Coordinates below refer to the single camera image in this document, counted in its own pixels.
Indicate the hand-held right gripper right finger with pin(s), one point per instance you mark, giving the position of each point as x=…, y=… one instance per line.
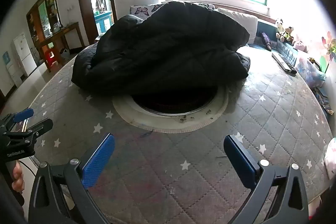
x=241, y=161

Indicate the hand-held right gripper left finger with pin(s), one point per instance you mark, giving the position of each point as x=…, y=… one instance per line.
x=98, y=161

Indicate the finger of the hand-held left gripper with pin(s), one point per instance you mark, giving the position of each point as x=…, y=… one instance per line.
x=39, y=127
x=23, y=113

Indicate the black puffer jacket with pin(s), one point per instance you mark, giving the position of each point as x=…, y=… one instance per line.
x=162, y=50

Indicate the person's left hand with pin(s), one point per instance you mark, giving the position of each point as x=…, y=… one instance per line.
x=17, y=176

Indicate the white water dispenser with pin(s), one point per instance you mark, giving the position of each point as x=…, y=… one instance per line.
x=9, y=66

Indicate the white refrigerator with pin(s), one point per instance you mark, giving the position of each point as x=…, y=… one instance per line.
x=23, y=56

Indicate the grey star quilted table cover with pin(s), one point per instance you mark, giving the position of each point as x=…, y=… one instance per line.
x=183, y=150

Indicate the red plastic stool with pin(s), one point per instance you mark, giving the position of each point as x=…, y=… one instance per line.
x=50, y=56

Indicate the wooden display cabinet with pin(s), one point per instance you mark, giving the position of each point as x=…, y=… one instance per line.
x=34, y=29

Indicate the pink white cloth item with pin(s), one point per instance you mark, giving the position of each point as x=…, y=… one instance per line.
x=331, y=158

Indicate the wooden desk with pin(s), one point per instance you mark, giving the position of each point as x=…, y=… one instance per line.
x=65, y=28

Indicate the dark patterned cloth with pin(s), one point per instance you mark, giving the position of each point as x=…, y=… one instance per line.
x=321, y=100

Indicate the white long flat device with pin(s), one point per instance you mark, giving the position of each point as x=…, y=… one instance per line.
x=282, y=61

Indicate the clear plastic bag of toys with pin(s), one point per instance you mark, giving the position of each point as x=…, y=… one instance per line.
x=309, y=71

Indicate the teal cabinet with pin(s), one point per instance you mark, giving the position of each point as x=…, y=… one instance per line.
x=103, y=20

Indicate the purple cloth item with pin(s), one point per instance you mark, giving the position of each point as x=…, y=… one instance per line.
x=265, y=40

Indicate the pink plush toy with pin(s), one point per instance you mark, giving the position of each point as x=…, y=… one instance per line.
x=299, y=45

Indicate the brown bear plush toy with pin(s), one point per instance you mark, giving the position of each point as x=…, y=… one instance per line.
x=287, y=33

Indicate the teal sofa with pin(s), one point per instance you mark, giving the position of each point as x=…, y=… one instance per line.
x=265, y=27

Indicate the white cushion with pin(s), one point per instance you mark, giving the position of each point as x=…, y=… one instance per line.
x=241, y=22

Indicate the panda plush toy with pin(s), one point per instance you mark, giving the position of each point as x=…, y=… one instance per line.
x=279, y=24

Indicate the colourful pinwheel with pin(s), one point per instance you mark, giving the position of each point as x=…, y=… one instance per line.
x=329, y=45

